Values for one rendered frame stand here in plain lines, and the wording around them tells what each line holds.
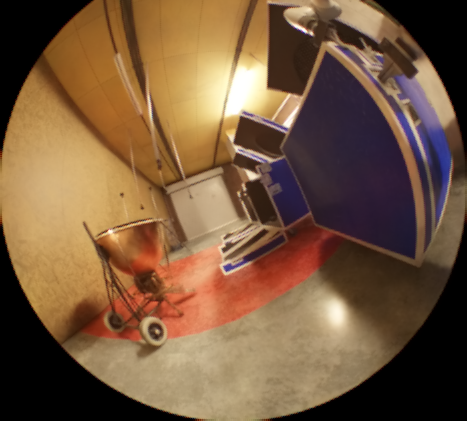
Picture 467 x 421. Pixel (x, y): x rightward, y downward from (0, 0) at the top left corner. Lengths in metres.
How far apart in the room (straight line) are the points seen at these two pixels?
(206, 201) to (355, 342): 7.31
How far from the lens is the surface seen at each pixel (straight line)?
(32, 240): 1.86
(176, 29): 2.68
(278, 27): 1.34
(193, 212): 7.32
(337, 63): 0.54
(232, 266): 1.52
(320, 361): 0.66
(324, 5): 0.81
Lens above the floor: 0.63
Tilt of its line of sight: 8 degrees up
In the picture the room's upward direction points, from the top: 24 degrees counter-clockwise
